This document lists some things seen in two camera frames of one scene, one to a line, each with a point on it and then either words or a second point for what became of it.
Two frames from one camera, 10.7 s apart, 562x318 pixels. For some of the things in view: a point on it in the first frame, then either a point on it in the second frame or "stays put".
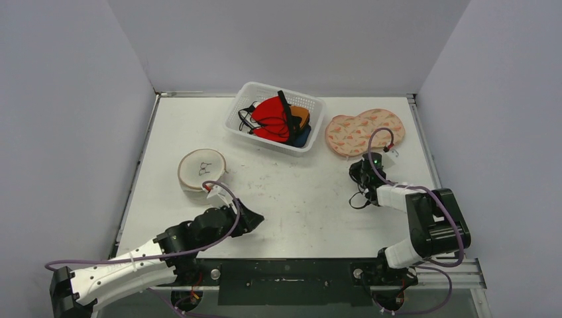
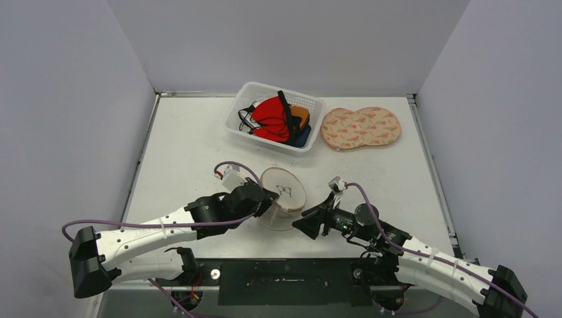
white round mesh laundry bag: (198, 166) -> (291, 195)
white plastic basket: (249, 92) stays put
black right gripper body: (359, 171) -> (323, 219)
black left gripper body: (227, 228) -> (261, 208)
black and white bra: (245, 115) stays put
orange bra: (300, 111) stays put
